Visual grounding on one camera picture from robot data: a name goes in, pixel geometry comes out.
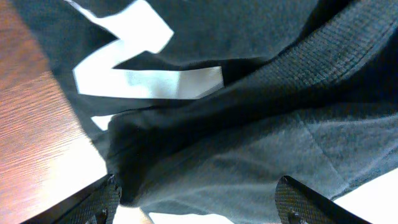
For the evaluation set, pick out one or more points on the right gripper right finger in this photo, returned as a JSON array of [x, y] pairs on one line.
[[298, 204]]

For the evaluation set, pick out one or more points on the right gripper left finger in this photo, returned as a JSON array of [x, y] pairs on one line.
[[96, 203]]

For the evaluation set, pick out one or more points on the dark green t-shirt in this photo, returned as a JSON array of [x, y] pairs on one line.
[[200, 107]]

